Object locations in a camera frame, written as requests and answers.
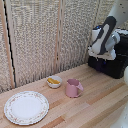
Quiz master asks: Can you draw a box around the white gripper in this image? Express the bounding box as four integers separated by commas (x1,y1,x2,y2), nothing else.
87,46,117,62

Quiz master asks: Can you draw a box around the black air fryer body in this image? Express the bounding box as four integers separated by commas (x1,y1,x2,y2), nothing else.
94,24,128,64

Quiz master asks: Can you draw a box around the small white bowl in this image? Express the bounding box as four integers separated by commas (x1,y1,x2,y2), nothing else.
46,75,64,90

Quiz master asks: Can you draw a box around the pink mug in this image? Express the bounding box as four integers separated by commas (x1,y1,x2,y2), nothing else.
64,78,85,99

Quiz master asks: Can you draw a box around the yellow food piece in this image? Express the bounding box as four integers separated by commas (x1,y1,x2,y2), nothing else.
47,77,61,85

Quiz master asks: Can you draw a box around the woven bamboo folding screen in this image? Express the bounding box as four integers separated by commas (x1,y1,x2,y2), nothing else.
0,0,128,94

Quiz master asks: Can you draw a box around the white floral rim plate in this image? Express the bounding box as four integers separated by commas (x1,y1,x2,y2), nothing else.
3,90,51,126

